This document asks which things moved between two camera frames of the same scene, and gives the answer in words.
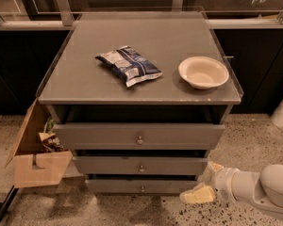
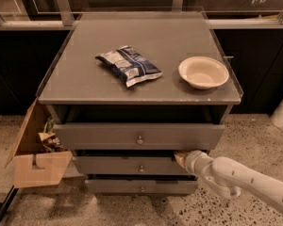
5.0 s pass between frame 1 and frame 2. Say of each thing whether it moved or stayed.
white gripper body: moved
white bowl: stayed
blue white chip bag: stayed
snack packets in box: stayed
